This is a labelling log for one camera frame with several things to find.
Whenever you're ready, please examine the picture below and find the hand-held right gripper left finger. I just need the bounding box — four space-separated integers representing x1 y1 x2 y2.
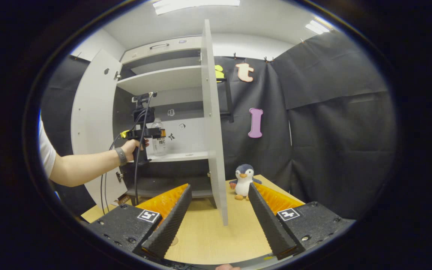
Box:
87 183 193 260

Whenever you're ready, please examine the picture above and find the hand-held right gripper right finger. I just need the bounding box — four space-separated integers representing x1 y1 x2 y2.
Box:
247 182 351 260

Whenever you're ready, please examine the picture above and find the clear bottle with red label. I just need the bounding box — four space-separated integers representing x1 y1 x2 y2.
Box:
151 118 168 157

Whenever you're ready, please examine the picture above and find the white cabinet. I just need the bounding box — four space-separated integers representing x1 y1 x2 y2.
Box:
112 36 218 209

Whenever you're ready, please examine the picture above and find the white cabinet door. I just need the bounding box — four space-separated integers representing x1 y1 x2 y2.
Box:
200 19 228 226
70 49 128 210

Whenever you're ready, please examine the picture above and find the white cabinet drawer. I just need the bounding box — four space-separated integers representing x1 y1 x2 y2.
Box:
120 36 203 64

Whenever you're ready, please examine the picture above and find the grey wristband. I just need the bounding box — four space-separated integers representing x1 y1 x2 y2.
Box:
114 147 128 167

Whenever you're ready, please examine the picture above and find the penguin plush toy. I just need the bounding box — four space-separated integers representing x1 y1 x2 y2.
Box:
229 164 262 201

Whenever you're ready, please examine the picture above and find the black backdrop cloth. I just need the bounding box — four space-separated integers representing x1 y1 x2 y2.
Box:
40 30 396 220

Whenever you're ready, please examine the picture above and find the white t-shirt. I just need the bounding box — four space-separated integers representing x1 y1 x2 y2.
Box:
38 114 57 179

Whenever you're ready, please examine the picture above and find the large ceiling light panel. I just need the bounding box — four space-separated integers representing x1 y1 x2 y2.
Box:
152 0 241 15

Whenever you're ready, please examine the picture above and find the small ceiling light panel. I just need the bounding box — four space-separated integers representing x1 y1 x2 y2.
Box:
305 17 335 35

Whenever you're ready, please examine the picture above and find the black cable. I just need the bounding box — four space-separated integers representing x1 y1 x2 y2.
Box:
133 92 153 206
100 131 125 215

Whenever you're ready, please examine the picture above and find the black door handle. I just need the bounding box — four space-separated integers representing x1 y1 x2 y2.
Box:
216 77 234 122

